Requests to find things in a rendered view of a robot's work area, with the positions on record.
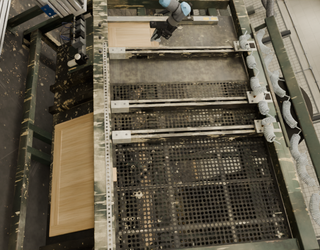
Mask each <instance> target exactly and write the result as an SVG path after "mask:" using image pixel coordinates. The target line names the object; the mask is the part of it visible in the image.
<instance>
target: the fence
mask: <svg viewBox="0 0 320 250"><path fill-rule="evenodd" d="M168 17H169V16H108V17H107V22H108V23H149V22H150V21H166V20H167V19H168ZM203 17H208V18H209V20H204V19H203ZM211 17H216V18H217V20H212V19H211ZM193 18H194V21H180V23H179V24H217V23H218V17H217V16H193Z"/></svg>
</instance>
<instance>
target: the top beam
mask: <svg viewBox="0 0 320 250"><path fill-rule="evenodd" d="M229 8H230V11H231V15H232V19H233V22H234V26H235V29H236V33H237V37H238V39H239V37H240V36H244V34H245V32H246V31H247V33H246V34H245V35H248V34H249V35H250V33H252V32H251V28H250V20H249V17H248V14H247V11H246V7H245V4H244V1H243V0H230V2H229ZM251 52H252V51H243V53H242V55H243V58H244V62H245V66H246V69H247V73H248V77H249V80H251V77H255V76H256V75H257V73H258V70H259V73H258V75H257V78H258V79H259V84H260V86H261V87H265V88H266V85H267V81H266V77H265V74H264V71H263V68H262V64H261V61H260V58H259V55H258V51H253V52H252V56H253V57H254V58H255V62H256V66H255V68H257V69H258V70H256V69H255V68H248V66H247V63H246V57H247V56H250V55H251ZM267 106H268V108H269V112H268V114H269V115H271V116H272V117H274V118H275V115H277V114H276V111H275V108H274V104H273V103H267ZM257 109H258V112H259V116H260V119H261V120H263V119H265V118H270V116H269V115H267V114H266V115H262V114H261V113H260V110H259V107H258V103H257ZM272 124H273V128H274V129H278V128H279V125H278V122H277V123H272ZM274 135H275V136H276V137H275V141H277V142H279V143H281V144H278V143H276V142H274V141H273V142H269V141H267V140H266V141H267V146H268V149H269V153H270V156H271V160H272V164H273V167H274V171H275V175H276V178H277V182H278V185H279V189H280V193H281V196H282V200H283V204H284V207H285V211H286V214H287V218H288V222H289V225H290V229H291V233H292V236H293V238H297V240H298V243H299V246H300V250H319V249H320V248H319V245H318V241H317V238H316V235H315V232H314V228H313V225H312V222H311V219H310V215H309V212H308V209H307V206H306V202H305V199H304V196H303V193H302V189H301V186H300V183H299V180H298V176H297V173H296V170H295V167H294V164H293V160H292V157H291V154H290V151H289V147H286V144H285V140H284V137H283V134H282V132H274Z"/></svg>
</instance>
